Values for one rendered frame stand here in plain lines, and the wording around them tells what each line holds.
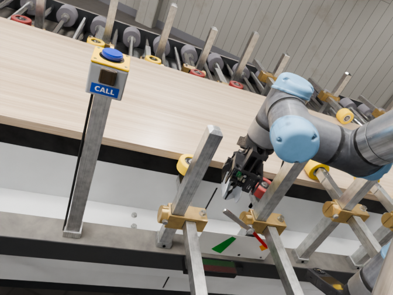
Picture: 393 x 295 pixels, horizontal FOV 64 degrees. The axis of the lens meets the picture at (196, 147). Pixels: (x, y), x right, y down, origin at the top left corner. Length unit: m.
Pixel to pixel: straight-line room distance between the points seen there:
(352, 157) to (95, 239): 0.69
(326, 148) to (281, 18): 4.92
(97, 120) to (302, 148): 0.41
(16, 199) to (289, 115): 0.88
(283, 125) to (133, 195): 0.71
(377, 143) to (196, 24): 5.19
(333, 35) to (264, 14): 1.10
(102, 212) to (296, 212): 0.76
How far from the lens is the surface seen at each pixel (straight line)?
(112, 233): 0.98
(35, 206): 1.12
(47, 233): 0.96
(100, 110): 0.68
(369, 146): 0.56
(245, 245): 1.04
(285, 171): 0.87
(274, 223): 0.99
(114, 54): 0.63
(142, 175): 1.07
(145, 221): 1.14
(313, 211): 1.40
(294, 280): 0.91
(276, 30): 5.47
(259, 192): 1.03
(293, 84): 0.62
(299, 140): 0.53
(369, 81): 5.79
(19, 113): 1.01
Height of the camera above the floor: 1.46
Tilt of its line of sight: 31 degrees down
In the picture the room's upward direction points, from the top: 24 degrees clockwise
